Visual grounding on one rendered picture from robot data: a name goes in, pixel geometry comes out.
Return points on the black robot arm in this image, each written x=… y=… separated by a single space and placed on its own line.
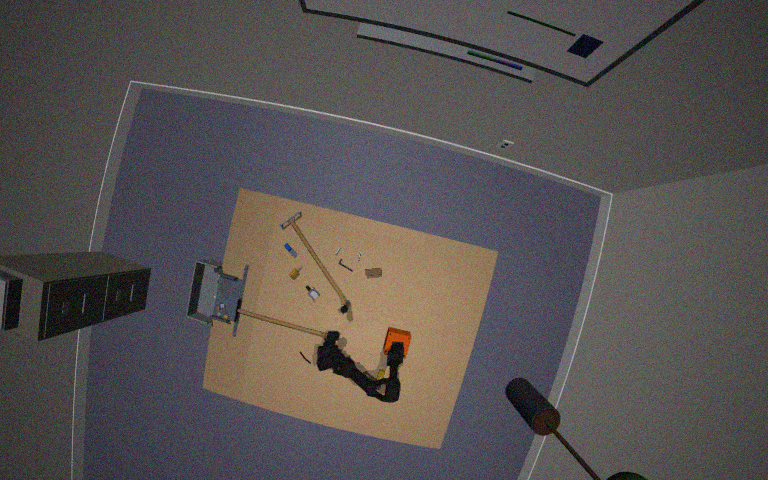
x=347 y=369

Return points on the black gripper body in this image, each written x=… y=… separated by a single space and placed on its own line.
x=332 y=337

